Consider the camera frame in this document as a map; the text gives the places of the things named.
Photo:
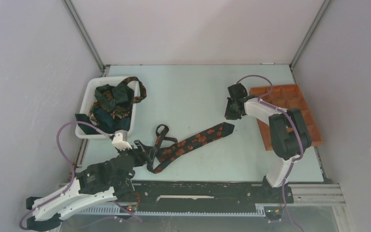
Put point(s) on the white plastic basket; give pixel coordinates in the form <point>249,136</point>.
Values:
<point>89,99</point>

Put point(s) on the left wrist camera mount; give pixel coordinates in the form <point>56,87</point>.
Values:
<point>119,141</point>

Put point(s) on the aluminium frame profile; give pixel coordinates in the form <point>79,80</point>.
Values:
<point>317,195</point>

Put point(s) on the brown patterned tie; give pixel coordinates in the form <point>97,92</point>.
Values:
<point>114,103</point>

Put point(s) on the black orange floral tie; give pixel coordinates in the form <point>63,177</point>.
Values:
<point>167,149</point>

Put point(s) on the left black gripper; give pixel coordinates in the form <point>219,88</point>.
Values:
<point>141,153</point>

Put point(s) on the dark green tie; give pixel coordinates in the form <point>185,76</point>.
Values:
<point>124,124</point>

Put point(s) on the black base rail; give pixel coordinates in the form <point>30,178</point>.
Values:
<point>206,197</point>

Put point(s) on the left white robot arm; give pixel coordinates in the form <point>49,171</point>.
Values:
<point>98,183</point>

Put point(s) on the orange compartment tray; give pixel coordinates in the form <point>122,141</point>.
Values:
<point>287,96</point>

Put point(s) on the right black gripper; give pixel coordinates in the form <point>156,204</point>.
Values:
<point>229,115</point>

